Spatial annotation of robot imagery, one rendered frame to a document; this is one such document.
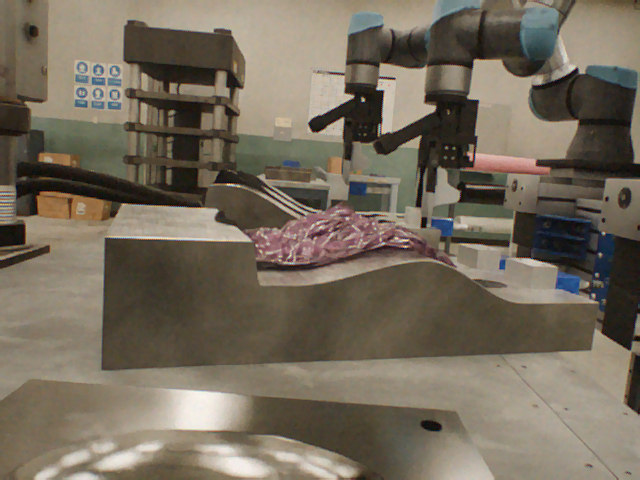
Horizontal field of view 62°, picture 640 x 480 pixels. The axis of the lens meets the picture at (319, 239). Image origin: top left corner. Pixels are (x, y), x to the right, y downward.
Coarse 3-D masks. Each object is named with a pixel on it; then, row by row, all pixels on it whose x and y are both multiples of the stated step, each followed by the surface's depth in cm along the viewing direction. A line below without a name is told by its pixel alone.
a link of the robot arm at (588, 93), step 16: (592, 64) 127; (576, 80) 131; (592, 80) 126; (608, 80) 123; (624, 80) 123; (576, 96) 130; (592, 96) 126; (608, 96) 124; (624, 96) 123; (576, 112) 132; (592, 112) 126; (608, 112) 124; (624, 112) 124
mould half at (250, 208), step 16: (208, 192) 83; (224, 192) 83; (240, 192) 83; (256, 192) 83; (272, 192) 98; (208, 208) 84; (224, 208) 84; (240, 208) 84; (256, 208) 84; (272, 208) 84; (240, 224) 84; (256, 224) 84; (272, 224) 84; (384, 224) 87; (400, 224) 89; (432, 240) 84
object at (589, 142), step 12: (588, 120) 127; (600, 120) 125; (612, 120) 124; (624, 120) 124; (576, 132) 130; (588, 132) 127; (600, 132) 125; (612, 132) 124; (624, 132) 124; (576, 144) 129; (588, 144) 127; (600, 144) 124; (612, 144) 123; (624, 144) 124; (576, 156) 128; (588, 156) 125; (600, 156) 124; (612, 156) 123; (624, 156) 124
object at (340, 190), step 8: (336, 176) 116; (336, 184) 117; (344, 184) 116; (352, 184) 117; (360, 184) 117; (336, 192) 117; (344, 192) 117; (352, 192) 117; (360, 192) 117; (376, 192) 119; (384, 192) 119
